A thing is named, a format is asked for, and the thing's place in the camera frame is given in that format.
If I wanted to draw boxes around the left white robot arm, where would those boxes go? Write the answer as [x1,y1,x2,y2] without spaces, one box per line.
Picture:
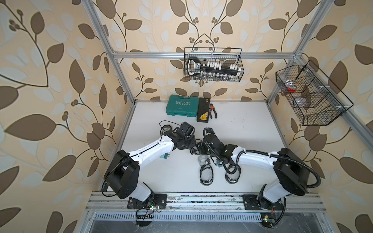
[104,132,196,202]

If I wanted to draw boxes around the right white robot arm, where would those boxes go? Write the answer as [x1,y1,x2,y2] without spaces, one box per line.
[197,128,321,210]

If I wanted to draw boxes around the green charger far left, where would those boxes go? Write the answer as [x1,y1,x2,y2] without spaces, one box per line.
[160,153,169,159]

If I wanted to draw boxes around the black yellow-label case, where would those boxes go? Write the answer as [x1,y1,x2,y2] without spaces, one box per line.
[196,98,210,123]

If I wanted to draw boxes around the green plastic tool case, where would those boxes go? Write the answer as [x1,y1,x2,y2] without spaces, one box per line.
[166,95,199,117]

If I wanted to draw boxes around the orange black pliers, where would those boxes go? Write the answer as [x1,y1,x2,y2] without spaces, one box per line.
[209,103,218,119]

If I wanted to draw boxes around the black socket set holder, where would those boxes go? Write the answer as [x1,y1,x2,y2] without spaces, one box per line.
[184,56,244,77]

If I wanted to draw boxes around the red item in basket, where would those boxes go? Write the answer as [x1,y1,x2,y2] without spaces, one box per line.
[284,81,298,94]

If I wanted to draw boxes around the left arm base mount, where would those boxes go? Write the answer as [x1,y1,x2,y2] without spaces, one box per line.
[127,192,168,212]

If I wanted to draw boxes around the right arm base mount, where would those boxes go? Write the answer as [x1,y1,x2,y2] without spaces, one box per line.
[242,184,284,211]

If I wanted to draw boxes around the back wire basket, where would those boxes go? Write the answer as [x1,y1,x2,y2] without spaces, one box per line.
[184,47,244,82]

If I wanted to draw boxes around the wire basket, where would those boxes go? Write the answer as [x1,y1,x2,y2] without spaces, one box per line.
[184,47,244,82]
[275,60,354,126]

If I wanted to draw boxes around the aluminium front rail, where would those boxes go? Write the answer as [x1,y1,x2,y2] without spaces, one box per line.
[85,192,327,213]

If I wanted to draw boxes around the right wire basket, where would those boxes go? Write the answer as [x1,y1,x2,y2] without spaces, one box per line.
[275,60,354,126]

